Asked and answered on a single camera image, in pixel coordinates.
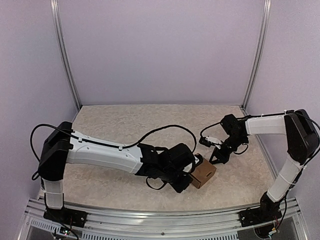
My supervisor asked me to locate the front aluminium frame rail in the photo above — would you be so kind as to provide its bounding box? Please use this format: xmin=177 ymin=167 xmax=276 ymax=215
xmin=17 ymin=197 xmax=309 ymax=240

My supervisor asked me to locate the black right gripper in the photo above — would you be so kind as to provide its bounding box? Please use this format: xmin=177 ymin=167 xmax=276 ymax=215
xmin=209 ymin=134 xmax=247 ymax=165

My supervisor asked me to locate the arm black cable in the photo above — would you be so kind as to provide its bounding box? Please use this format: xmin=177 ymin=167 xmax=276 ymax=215
xmin=29 ymin=124 xmax=197 ymax=191
xmin=199 ymin=109 xmax=320 ymax=176

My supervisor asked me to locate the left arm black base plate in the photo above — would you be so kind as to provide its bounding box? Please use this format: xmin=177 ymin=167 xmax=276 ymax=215
xmin=43 ymin=207 xmax=88 ymax=228

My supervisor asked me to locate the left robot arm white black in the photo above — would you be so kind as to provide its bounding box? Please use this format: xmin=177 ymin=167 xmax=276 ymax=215
xmin=37 ymin=121 xmax=201 ymax=223

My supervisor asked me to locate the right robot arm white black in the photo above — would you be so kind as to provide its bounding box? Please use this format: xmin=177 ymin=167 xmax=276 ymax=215
xmin=200 ymin=109 xmax=320 ymax=222

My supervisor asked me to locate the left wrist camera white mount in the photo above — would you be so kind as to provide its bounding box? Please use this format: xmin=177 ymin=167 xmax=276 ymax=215
xmin=194 ymin=153 xmax=204 ymax=167

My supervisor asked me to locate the right aluminium frame post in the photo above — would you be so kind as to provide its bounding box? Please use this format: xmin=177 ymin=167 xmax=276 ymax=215
xmin=241 ymin=0 xmax=272 ymax=111

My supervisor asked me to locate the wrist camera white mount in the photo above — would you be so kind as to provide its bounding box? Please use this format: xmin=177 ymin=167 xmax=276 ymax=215
xmin=199 ymin=136 xmax=223 ymax=148
xmin=194 ymin=153 xmax=204 ymax=167

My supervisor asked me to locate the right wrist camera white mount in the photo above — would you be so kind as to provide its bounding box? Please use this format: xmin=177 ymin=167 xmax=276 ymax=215
xmin=199 ymin=136 xmax=223 ymax=148

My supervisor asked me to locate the aluminium frame post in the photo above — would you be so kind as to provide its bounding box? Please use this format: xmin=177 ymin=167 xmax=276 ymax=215
xmin=50 ymin=0 xmax=83 ymax=112
xmin=241 ymin=0 xmax=272 ymax=111

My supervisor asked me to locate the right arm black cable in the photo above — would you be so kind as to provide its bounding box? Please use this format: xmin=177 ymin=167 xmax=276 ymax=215
xmin=199 ymin=109 xmax=320 ymax=176

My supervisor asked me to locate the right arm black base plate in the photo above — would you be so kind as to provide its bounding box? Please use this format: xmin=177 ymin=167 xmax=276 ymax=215
xmin=238 ymin=207 xmax=283 ymax=227

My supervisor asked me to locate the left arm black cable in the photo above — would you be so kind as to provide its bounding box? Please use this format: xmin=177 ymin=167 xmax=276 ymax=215
xmin=29 ymin=124 xmax=197 ymax=191

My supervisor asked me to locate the left aluminium frame post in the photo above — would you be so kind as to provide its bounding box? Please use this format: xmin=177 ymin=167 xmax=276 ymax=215
xmin=50 ymin=0 xmax=83 ymax=112

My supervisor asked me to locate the brown cardboard box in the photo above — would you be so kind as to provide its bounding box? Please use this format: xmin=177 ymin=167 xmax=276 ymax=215
xmin=191 ymin=158 xmax=217 ymax=189

